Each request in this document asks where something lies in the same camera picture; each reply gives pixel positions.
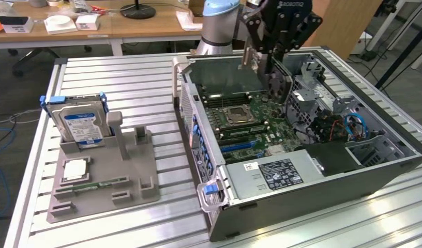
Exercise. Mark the white table frame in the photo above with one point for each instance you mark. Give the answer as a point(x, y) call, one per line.
point(381, 28)

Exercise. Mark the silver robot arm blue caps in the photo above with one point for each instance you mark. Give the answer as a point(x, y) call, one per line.
point(218, 33)

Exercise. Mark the dark grey open PC case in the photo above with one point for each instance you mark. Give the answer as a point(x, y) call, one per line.
point(301, 206)

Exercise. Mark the perforated metal disk bay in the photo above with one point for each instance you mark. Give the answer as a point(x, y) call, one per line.
point(309, 103)

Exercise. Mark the clear plastic bag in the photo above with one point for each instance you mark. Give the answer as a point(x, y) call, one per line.
point(0, 11)

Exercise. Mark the black power adapter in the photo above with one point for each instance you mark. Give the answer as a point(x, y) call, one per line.
point(369, 55)

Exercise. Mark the white pink paper stack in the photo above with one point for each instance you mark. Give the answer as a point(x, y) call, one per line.
point(189, 23)

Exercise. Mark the dark labelled RAM stick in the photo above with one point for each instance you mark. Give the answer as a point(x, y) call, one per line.
point(242, 131)

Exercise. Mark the silver finned chipset heatsink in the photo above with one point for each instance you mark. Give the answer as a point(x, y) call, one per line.
point(275, 150)

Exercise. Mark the long black expansion slot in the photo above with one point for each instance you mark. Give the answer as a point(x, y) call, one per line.
point(233, 141)

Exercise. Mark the silver CPU chip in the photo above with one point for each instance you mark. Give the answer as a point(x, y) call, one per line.
point(74, 170)

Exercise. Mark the black stand pole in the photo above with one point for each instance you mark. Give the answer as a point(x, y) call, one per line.
point(404, 53)

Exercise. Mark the black plastic cover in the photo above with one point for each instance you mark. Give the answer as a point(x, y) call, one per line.
point(332, 157)

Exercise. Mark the dark table corner cap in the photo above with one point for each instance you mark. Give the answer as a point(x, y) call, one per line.
point(60, 61)

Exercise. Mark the white box black lid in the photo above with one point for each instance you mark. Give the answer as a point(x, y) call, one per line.
point(16, 24)

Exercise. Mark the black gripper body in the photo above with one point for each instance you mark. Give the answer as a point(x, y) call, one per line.
point(289, 13)

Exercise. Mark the wooden cabinet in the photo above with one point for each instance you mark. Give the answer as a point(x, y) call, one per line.
point(353, 25)

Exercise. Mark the green motherboard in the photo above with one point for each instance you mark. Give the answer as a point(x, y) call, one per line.
point(277, 121)

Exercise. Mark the grey power supply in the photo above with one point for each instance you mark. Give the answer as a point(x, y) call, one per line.
point(245, 186)

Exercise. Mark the blue case release latch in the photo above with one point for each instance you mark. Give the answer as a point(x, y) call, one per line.
point(211, 190)

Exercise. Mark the hard disk blue caddy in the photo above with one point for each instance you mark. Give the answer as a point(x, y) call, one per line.
point(82, 126)

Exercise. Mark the black office chair base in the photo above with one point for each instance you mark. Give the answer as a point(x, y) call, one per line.
point(24, 59)

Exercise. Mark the silver CPU socket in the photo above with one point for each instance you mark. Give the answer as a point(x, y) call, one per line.
point(237, 113)

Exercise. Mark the small white labelled box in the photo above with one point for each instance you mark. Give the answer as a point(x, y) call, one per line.
point(87, 22)

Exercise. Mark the brown cardboard box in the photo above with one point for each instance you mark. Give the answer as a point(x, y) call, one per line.
point(197, 6)

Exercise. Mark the black green graphics card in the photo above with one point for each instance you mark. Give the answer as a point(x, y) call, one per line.
point(277, 82)

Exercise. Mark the grey mug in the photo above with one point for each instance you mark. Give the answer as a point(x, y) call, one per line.
point(38, 3)

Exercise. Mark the white round-topped box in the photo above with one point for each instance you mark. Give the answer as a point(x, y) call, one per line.
point(60, 24)

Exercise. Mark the blue card clip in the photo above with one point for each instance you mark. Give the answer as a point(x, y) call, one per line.
point(203, 155)
point(201, 145)
point(194, 121)
point(207, 165)

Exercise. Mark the white box red button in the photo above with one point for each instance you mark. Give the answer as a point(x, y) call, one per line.
point(357, 47)

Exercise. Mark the thin metal locking lever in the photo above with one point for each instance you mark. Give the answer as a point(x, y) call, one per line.
point(223, 102)

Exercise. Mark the green RAM stick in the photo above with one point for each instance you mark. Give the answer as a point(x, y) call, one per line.
point(94, 186)

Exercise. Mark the blue expansion slot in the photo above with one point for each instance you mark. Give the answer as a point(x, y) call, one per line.
point(241, 146)

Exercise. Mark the open grey disk bay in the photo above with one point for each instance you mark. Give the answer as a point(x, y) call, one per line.
point(380, 149)

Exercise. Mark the wooden desk white frame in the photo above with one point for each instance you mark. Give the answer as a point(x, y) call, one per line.
point(42, 36)

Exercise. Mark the black round lamp base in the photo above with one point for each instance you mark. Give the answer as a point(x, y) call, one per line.
point(138, 13)

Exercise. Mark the grey parts rack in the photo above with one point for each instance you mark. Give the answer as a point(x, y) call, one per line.
point(104, 206)

